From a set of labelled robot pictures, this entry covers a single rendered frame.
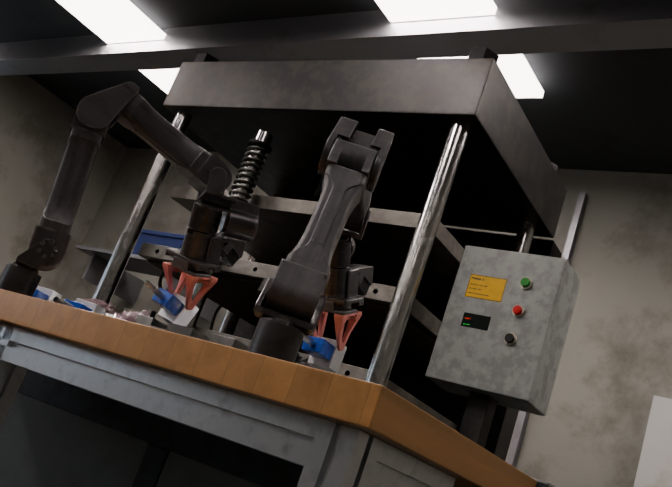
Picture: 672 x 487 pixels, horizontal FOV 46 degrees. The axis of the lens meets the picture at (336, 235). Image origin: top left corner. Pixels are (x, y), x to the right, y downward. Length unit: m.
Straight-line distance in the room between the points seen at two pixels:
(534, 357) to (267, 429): 1.42
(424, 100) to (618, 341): 2.75
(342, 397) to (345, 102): 1.94
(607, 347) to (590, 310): 0.25
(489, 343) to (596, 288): 2.88
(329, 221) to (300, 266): 0.09
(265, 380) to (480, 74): 1.76
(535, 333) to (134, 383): 1.41
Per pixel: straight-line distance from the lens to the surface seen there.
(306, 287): 1.06
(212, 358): 0.83
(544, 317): 2.18
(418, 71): 2.53
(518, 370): 2.15
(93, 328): 0.98
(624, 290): 4.99
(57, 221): 1.49
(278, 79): 2.83
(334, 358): 1.49
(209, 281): 1.56
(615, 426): 4.75
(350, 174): 1.19
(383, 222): 2.45
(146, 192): 2.99
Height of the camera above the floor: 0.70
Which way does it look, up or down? 17 degrees up
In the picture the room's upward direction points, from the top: 20 degrees clockwise
